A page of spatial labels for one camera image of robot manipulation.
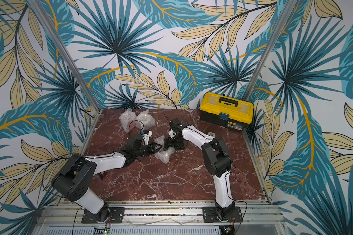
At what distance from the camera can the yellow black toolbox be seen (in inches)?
38.9

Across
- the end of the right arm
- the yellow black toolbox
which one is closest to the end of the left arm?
the end of the right arm

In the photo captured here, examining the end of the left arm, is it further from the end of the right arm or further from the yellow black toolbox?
the yellow black toolbox
